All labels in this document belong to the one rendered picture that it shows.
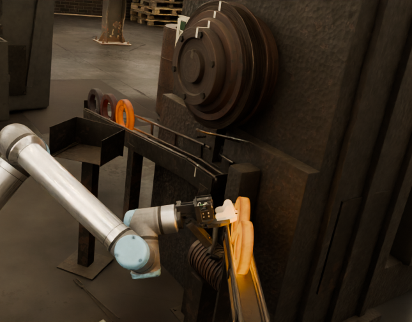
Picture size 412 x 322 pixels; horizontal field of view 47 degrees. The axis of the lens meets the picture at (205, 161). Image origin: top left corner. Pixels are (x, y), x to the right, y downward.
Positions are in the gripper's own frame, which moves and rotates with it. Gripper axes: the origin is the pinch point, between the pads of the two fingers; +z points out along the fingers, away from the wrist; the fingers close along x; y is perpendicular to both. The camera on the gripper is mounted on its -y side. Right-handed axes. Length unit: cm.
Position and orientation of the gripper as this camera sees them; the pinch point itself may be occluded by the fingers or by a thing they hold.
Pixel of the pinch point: (241, 215)
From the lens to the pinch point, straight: 152.7
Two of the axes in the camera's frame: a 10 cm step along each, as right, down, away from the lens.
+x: 0.0, -3.8, 9.3
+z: 9.9, -1.3, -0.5
